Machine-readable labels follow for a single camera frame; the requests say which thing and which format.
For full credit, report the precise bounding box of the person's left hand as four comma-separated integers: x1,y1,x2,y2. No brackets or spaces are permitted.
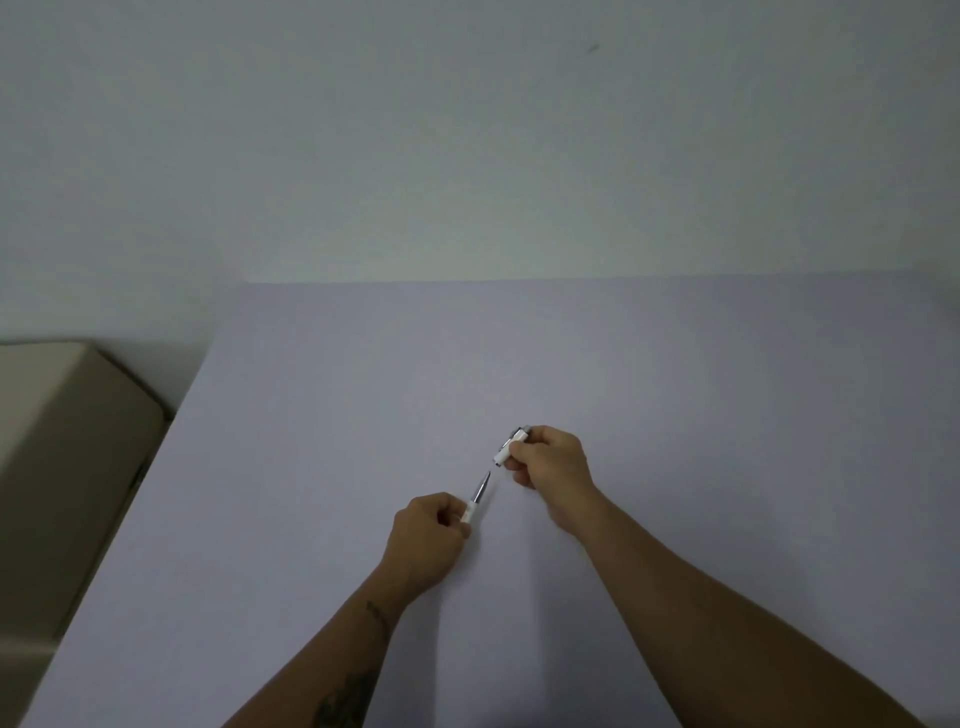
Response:
378,492,474,602

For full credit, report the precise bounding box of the person's right hand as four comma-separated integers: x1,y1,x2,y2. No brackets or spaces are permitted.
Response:
504,425,602,538

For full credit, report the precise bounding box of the white pen cap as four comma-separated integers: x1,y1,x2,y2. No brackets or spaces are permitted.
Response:
491,425,532,468

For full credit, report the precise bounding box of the white pen body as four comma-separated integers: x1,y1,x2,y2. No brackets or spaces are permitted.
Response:
459,471,492,528

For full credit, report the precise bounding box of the person's right forearm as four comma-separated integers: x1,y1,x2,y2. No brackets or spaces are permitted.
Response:
573,489,933,728

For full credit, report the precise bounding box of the person's left forearm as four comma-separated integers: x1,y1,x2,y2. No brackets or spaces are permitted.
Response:
222,568,406,728

